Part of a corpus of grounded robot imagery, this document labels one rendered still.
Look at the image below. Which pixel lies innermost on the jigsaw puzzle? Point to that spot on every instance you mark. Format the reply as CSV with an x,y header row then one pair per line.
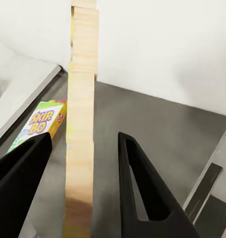
x,y
79,136

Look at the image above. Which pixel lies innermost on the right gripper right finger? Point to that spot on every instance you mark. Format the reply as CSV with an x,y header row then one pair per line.
x,y
167,219

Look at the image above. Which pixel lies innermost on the board game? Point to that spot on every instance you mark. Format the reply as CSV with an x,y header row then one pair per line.
x,y
47,117

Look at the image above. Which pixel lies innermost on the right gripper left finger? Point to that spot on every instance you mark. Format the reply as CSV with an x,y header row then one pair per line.
x,y
21,170

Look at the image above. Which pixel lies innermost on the desk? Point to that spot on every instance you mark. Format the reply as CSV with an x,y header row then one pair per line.
x,y
186,145

